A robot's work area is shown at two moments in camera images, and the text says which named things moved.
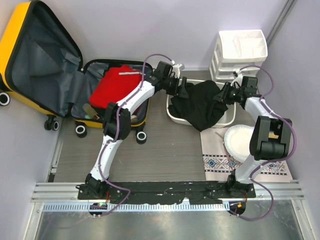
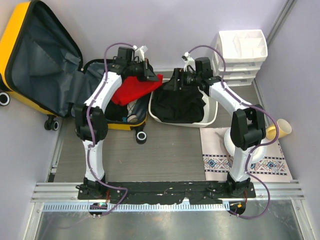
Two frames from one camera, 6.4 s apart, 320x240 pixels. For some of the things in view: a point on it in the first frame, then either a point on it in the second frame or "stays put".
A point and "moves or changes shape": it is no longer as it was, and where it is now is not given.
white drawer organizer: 241,50 stays put
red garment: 115,82 moves or changes shape
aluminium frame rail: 69,192 stays put
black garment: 201,108 moves or changes shape
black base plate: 203,193 stays put
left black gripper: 183,91 -> 150,75
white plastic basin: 231,115 -> 210,111
